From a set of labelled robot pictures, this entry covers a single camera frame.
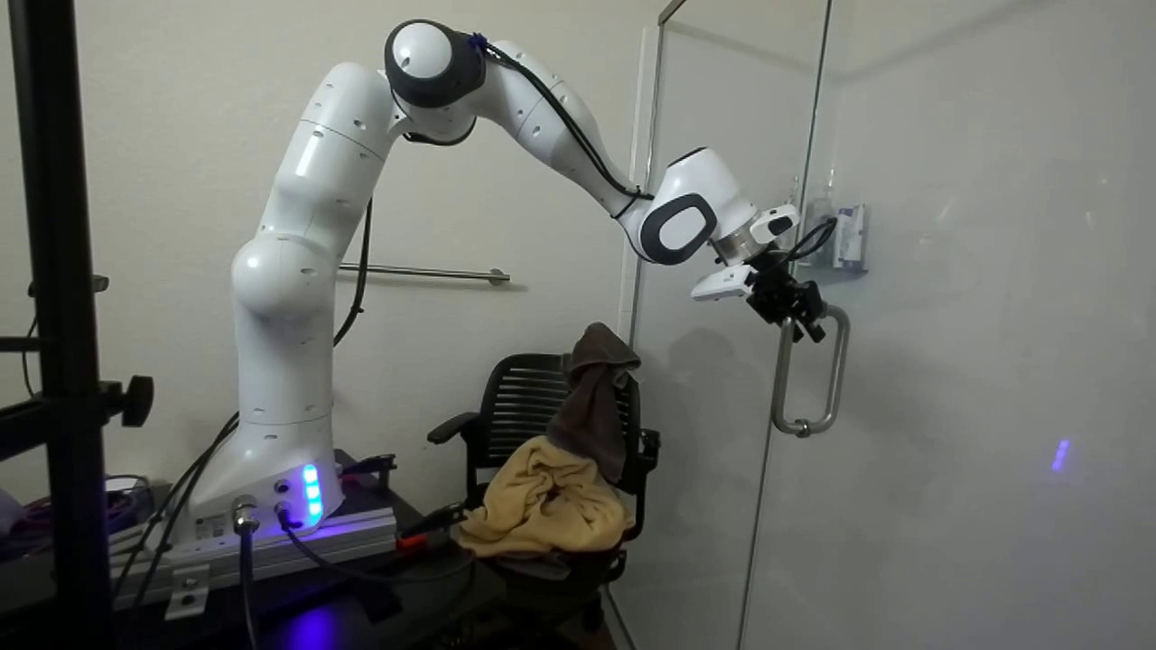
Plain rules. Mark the black camera stand pole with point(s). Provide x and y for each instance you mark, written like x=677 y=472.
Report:
x=66 y=417

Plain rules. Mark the metal towel bar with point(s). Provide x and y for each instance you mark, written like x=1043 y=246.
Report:
x=495 y=279

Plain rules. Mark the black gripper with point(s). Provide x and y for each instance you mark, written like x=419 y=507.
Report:
x=786 y=303

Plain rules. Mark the dark brown towel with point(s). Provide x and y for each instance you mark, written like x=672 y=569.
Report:
x=586 y=419

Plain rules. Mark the black clamp on table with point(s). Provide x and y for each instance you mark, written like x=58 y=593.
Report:
x=371 y=472

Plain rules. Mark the yellow towel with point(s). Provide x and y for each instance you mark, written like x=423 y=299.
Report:
x=543 y=499

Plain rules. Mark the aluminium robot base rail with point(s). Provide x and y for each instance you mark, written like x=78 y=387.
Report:
x=149 y=569

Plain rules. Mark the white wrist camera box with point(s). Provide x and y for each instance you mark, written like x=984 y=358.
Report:
x=743 y=238

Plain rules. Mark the red handled clamp tool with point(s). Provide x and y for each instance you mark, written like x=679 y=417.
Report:
x=430 y=540

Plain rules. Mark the chrome shower door handle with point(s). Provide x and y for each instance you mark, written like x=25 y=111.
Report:
x=807 y=382

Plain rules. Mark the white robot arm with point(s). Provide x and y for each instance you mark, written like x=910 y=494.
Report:
x=430 y=87

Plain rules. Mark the glass shower door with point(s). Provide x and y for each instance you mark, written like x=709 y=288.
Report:
x=992 y=477

